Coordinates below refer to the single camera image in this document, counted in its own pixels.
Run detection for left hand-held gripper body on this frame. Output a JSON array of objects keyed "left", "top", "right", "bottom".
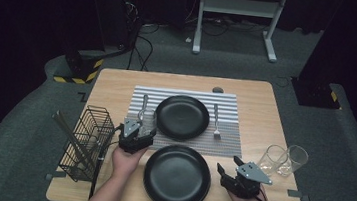
[{"left": 116, "top": 117, "right": 157, "bottom": 156}]

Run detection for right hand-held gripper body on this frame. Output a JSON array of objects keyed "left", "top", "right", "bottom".
[{"left": 221, "top": 158, "right": 275, "bottom": 201}]

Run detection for black round plate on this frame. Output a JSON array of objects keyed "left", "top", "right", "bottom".
[
  {"left": 151, "top": 92, "right": 213, "bottom": 145},
  {"left": 141, "top": 142, "right": 214, "bottom": 201}
]

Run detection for silver table knife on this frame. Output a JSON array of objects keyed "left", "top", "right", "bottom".
[{"left": 135, "top": 92, "right": 150, "bottom": 125}]

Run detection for black wire cutlery basket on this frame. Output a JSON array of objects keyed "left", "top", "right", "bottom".
[{"left": 56, "top": 103, "right": 118, "bottom": 187}]

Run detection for silver fork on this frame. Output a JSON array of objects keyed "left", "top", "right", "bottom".
[{"left": 210, "top": 103, "right": 225, "bottom": 141}]

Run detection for person's left hand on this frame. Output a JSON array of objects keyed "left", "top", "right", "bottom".
[{"left": 109, "top": 143, "right": 149, "bottom": 183}]

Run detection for grey striped placemat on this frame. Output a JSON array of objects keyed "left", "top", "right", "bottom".
[{"left": 118, "top": 82, "right": 248, "bottom": 160}]

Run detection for dark chopstick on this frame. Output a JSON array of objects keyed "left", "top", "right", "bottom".
[
  {"left": 53, "top": 110, "right": 99, "bottom": 165},
  {"left": 47, "top": 113, "right": 93, "bottom": 169}
]

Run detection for black yellow striped stand base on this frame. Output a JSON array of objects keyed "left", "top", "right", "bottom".
[
  {"left": 288, "top": 76, "right": 345, "bottom": 112},
  {"left": 52, "top": 45, "right": 105, "bottom": 87}
]

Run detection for left hand-held gripper cable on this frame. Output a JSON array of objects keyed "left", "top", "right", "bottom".
[{"left": 89, "top": 121, "right": 125, "bottom": 201}]

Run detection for grey table bracket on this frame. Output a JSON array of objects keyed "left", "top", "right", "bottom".
[
  {"left": 44, "top": 169, "right": 67, "bottom": 183},
  {"left": 286, "top": 188, "right": 312, "bottom": 201}
]

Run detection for black floor cables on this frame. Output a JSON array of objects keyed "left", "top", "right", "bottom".
[{"left": 126, "top": 24, "right": 157, "bottom": 73}]

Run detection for cables under white stand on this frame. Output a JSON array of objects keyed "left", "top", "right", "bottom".
[{"left": 183, "top": 12, "right": 269, "bottom": 42}]

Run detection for white metal stand frame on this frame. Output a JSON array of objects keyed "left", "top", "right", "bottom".
[{"left": 190, "top": 0, "right": 291, "bottom": 64}]

